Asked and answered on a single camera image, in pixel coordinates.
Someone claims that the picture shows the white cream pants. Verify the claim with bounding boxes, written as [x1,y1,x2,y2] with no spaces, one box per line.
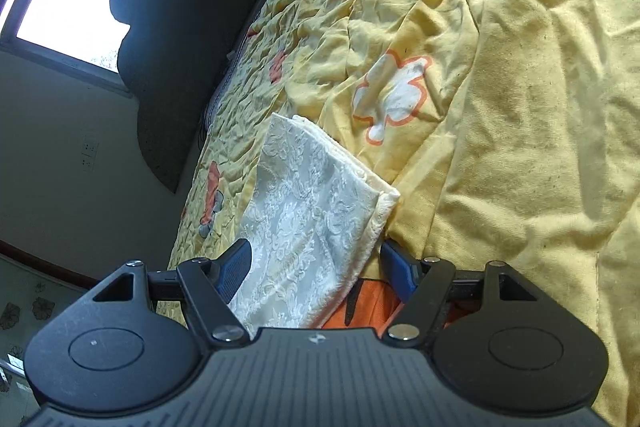
[230,114,400,335]

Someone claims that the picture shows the glass wardrobe sliding door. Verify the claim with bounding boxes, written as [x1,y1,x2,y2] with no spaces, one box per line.
[0,258,82,426]

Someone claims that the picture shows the yellow floral bed quilt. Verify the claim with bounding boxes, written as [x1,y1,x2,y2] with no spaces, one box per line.
[170,0,639,426]

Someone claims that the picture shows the dark scalloped headboard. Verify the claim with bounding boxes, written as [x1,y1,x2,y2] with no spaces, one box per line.
[110,0,257,192]

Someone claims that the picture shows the white wall socket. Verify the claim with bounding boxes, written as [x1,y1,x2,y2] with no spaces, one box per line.
[80,139,100,171]

